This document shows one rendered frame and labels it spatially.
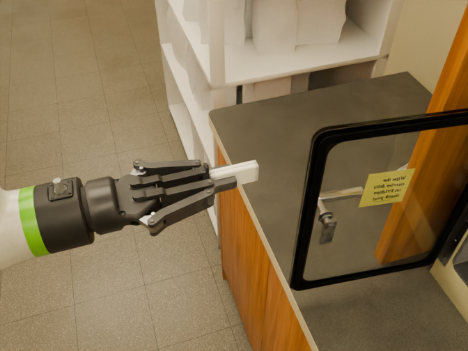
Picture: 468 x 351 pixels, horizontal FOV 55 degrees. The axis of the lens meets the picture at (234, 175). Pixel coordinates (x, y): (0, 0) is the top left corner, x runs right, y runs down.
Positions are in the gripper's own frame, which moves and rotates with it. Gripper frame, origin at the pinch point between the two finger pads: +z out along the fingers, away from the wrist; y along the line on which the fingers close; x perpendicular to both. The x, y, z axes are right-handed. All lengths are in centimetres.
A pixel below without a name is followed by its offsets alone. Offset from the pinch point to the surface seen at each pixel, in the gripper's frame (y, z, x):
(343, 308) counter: -7.7, 20.5, 36.8
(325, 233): -5.4, 13.8, 12.5
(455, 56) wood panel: 0.7, 32.9, -12.7
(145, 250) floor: 89, -15, 130
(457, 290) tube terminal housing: -13, 42, 33
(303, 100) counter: 59, 42, 36
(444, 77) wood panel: 1.1, 32.9, -9.0
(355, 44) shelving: 88, 76, 38
